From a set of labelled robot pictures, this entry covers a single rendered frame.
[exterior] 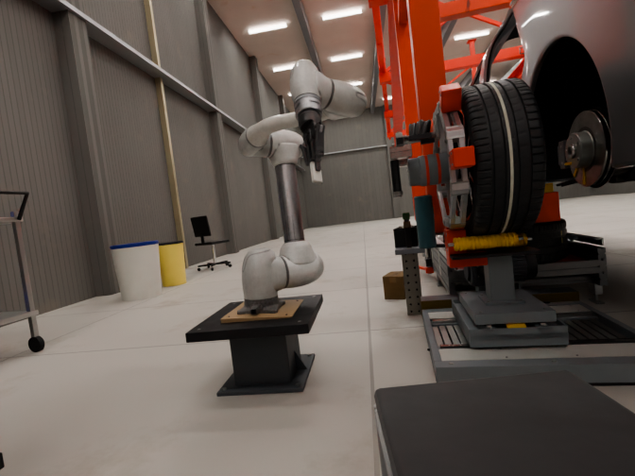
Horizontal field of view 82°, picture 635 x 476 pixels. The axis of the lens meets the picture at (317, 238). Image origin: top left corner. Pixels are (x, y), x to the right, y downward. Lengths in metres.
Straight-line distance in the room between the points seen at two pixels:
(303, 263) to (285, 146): 0.56
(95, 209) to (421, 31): 4.35
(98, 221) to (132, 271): 1.12
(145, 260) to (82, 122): 2.04
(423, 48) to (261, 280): 1.59
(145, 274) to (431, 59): 3.58
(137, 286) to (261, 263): 3.08
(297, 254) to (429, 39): 1.45
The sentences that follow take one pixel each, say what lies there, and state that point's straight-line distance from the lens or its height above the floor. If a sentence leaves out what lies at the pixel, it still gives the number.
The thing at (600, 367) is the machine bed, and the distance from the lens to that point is 1.66.
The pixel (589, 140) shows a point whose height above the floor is 0.88.
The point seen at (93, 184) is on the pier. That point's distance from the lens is 5.47.
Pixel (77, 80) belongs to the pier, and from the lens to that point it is 5.77.
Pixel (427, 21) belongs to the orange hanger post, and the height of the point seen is 1.71.
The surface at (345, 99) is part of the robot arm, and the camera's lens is 1.33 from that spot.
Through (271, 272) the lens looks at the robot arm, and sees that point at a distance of 1.62.
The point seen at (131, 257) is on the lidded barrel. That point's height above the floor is 0.49.
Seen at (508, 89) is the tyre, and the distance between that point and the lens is 1.65.
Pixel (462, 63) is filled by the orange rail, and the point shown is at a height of 3.28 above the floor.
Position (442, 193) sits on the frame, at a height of 0.74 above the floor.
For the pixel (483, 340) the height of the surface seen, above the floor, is 0.12.
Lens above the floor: 0.70
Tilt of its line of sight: 3 degrees down
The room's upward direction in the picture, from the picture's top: 7 degrees counter-clockwise
